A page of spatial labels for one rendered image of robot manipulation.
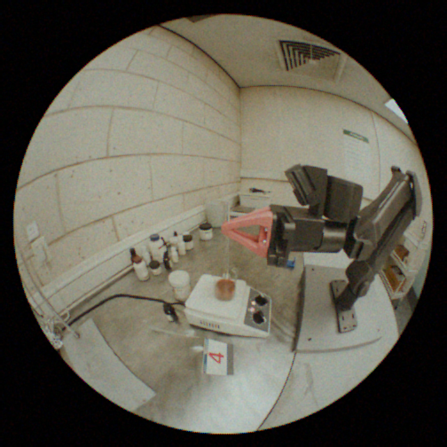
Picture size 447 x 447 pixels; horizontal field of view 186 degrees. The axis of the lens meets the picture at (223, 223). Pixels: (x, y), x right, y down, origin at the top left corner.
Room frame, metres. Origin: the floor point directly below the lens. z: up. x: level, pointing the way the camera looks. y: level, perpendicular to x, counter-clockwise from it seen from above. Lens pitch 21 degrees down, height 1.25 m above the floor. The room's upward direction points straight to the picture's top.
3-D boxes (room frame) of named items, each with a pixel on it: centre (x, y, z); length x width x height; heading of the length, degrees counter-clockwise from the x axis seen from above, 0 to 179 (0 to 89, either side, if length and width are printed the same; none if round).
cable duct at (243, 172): (1.27, -1.05, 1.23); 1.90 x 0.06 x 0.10; 64
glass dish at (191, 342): (0.13, 0.07, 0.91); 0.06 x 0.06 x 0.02
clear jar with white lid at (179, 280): (0.29, 0.12, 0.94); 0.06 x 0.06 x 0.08
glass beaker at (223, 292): (0.22, 0.00, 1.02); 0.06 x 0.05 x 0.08; 20
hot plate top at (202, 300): (0.22, 0.01, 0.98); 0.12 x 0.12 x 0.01; 75
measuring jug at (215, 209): (0.89, 0.06, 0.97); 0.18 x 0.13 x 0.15; 57
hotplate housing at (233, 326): (0.22, -0.01, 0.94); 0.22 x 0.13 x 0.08; 75
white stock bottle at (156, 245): (0.47, 0.28, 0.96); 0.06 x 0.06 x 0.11
